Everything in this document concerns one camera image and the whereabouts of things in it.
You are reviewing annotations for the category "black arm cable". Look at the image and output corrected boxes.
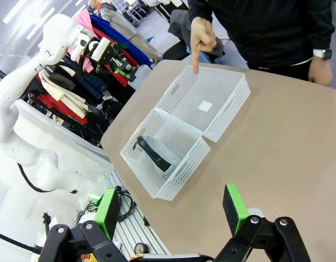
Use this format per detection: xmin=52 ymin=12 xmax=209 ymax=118
xmin=16 ymin=163 xmax=79 ymax=194

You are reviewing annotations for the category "slotted aluminium mounting plate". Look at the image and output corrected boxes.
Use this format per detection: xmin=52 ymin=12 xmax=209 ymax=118
xmin=104 ymin=163 xmax=171 ymax=257

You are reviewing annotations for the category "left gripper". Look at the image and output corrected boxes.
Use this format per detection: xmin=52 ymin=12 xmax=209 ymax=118
xmin=95 ymin=43 xmax=139 ymax=82

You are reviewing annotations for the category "person's right hand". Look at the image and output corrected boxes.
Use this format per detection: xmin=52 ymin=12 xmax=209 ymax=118
xmin=190 ymin=16 xmax=217 ymax=75

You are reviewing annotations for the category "person's right forearm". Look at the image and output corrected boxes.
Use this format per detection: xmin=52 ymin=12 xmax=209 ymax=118
xmin=187 ymin=0 xmax=214 ymax=24

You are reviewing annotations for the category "dark grey garment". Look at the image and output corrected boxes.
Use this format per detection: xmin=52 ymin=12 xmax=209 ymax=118
xmin=162 ymin=10 xmax=226 ymax=62

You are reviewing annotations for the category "thick black cable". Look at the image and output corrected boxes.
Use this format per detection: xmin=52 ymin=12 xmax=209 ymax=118
xmin=0 ymin=230 xmax=42 ymax=254

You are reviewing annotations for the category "grey pencil case black zipper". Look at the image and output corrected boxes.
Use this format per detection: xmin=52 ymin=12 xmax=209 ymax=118
xmin=132 ymin=135 xmax=185 ymax=180

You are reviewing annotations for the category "translucent white perforated basket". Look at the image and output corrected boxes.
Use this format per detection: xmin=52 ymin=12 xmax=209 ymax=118
xmin=120 ymin=108 xmax=212 ymax=202
xmin=154 ymin=64 xmax=251 ymax=143

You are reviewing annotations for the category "person's torso black jacket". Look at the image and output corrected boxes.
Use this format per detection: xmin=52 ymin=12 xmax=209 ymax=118
xmin=187 ymin=0 xmax=336 ymax=74

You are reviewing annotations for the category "blue garment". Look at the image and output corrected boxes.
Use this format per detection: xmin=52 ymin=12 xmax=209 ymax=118
xmin=90 ymin=15 xmax=154 ymax=68

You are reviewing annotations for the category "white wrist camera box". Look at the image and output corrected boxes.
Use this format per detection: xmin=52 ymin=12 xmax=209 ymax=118
xmin=91 ymin=37 xmax=111 ymax=62

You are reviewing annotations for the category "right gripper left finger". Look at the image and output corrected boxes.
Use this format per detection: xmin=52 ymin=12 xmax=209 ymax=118
xmin=38 ymin=188 xmax=125 ymax=262

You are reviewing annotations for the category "dark navy plaid garment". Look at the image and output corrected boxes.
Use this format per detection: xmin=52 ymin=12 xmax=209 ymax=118
xmin=67 ymin=59 xmax=109 ymax=107

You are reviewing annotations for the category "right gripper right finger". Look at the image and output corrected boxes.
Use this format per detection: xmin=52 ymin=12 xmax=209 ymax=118
xmin=214 ymin=184 xmax=312 ymax=262

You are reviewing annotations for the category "cream garment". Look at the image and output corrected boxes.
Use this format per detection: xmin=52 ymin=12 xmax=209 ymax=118
xmin=38 ymin=69 xmax=88 ymax=120

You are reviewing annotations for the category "red garment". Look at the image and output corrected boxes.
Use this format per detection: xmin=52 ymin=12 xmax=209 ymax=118
xmin=28 ymin=92 xmax=88 ymax=125
xmin=91 ymin=27 xmax=139 ymax=87

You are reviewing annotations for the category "pink garment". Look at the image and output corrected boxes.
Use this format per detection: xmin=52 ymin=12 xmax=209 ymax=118
xmin=67 ymin=9 xmax=95 ymax=73

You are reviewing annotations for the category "person's left hand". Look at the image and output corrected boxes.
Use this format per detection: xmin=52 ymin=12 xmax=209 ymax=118
xmin=308 ymin=56 xmax=334 ymax=87

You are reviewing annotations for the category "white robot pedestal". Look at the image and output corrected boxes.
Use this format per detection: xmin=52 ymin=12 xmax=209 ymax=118
xmin=0 ymin=99 xmax=114 ymax=219

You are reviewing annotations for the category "black cable bundle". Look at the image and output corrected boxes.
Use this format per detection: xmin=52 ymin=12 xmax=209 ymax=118
xmin=113 ymin=185 xmax=137 ymax=222

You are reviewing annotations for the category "white square sticker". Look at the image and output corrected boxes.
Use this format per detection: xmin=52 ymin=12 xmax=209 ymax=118
xmin=197 ymin=100 xmax=214 ymax=113

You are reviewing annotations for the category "pile of coloured clothes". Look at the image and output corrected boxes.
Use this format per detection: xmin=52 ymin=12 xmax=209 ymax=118
xmin=88 ymin=0 xmax=163 ymax=65

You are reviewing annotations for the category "person's left forearm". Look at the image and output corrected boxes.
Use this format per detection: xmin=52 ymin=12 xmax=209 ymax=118
xmin=309 ymin=16 xmax=336 ymax=55

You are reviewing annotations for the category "smartwatch with white band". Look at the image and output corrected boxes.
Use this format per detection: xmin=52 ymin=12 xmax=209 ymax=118
xmin=312 ymin=48 xmax=333 ymax=61

